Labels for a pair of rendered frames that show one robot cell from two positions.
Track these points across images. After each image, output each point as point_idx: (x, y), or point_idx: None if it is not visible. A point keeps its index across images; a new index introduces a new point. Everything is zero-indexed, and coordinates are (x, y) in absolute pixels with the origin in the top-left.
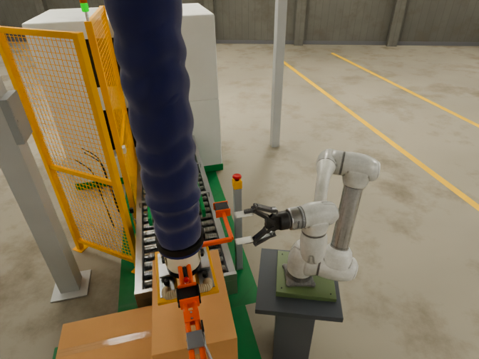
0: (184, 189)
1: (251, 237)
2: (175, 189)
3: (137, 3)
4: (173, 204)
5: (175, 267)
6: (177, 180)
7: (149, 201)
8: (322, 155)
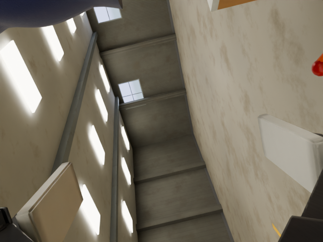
0: (32, 6)
1: (317, 163)
2: (36, 22)
3: None
4: (97, 5)
5: None
6: (4, 23)
7: None
8: None
